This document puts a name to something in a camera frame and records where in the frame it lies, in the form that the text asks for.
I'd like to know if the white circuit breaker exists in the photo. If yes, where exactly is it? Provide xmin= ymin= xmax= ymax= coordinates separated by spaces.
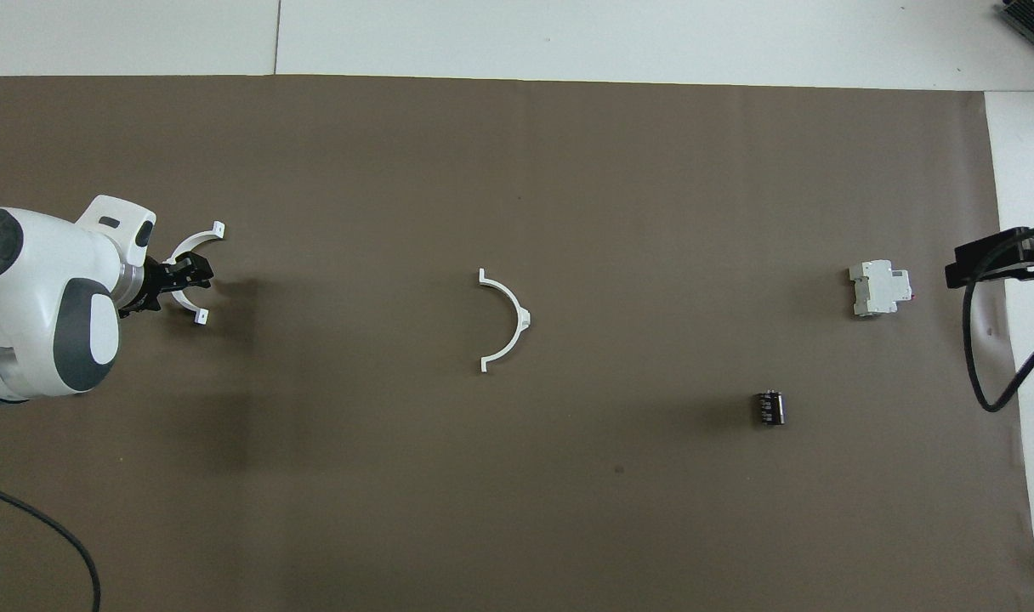
xmin=849 ymin=259 xmax=914 ymax=319

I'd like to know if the black right arm gripper cable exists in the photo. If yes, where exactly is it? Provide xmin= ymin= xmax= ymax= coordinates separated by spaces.
xmin=963 ymin=225 xmax=1034 ymax=413

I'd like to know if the white half-ring pipe clamp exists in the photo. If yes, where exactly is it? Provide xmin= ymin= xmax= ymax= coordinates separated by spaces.
xmin=167 ymin=221 xmax=226 ymax=326
xmin=478 ymin=268 xmax=532 ymax=375

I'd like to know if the black arm gripper cable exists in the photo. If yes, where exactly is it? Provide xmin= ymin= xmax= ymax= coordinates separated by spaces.
xmin=0 ymin=480 xmax=101 ymax=612
xmin=963 ymin=225 xmax=1034 ymax=413

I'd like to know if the brown paper table mat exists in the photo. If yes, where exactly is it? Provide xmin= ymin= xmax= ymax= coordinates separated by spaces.
xmin=0 ymin=75 xmax=1034 ymax=612

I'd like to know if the black left arm gripper cable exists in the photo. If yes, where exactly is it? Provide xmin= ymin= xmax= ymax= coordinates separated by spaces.
xmin=0 ymin=480 xmax=101 ymax=612

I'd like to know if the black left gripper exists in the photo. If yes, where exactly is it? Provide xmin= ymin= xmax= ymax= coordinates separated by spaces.
xmin=117 ymin=253 xmax=214 ymax=320

